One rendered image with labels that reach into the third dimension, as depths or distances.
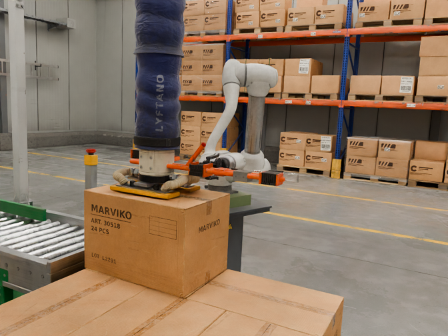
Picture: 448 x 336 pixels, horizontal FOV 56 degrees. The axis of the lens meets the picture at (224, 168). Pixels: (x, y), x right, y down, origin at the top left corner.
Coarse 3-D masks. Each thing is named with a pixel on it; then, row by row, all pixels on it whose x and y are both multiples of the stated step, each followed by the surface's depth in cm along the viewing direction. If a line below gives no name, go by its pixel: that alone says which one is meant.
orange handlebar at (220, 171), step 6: (174, 156) 230; (132, 162) 208; (138, 162) 206; (174, 168) 197; (180, 168) 195; (186, 168) 194; (210, 168) 193; (216, 168) 189; (222, 168) 190; (228, 168) 191; (216, 174) 188; (222, 174) 186; (228, 174) 184; (252, 174) 180; (258, 174) 182; (282, 180) 175
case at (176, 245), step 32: (96, 192) 200; (192, 192) 209; (96, 224) 202; (128, 224) 192; (160, 224) 183; (192, 224) 181; (224, 224) 208; (96, 256) 204; (128, 256) 194; (160, 256) 185; (192, 256) 184; (224, 256) 212; (160, 288) 187; (192, 288) 187
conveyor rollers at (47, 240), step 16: (0, 224) 276; (16, 224) 276; (32, 224) 277; (48, 224) 278; (64, 224) 280; (0, 240) 247; (16, 240) 246; (32, 240) 246; (48, 240) 247; (64, 240) 255; (80, 240) 254; (48, 256) 224
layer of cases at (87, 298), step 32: (64, 288) 186; (96, 288) 187; (128, 288) 189; (224, 288) 193; (256, 288) 194; (288, 288) 196; (0, 320) 157; (32, 320) 158; (64, 320) 159; (96, 320) 160; (128, 320) 161; (160, 320) 162; (192, 320) 163; (224, 320) 164; (256, 320) 165; (288, 320) 166; (320, 320) 167
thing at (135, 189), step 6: (132, 180) 202; (114, 186) 201; (120, 186) 200; (126, 186) 199; (132, 186) 200; (138, 186) 201; (156, 186) 193; (126, 192) 197; (132, 192) 195; (138, 192) 194; (144, 192) 192; (150, 192) 191; (156, 192) 191; (162, 192) 190; (168, 192) 191; (174, 192) 193; (162, 198) 188; (168, 198) 187
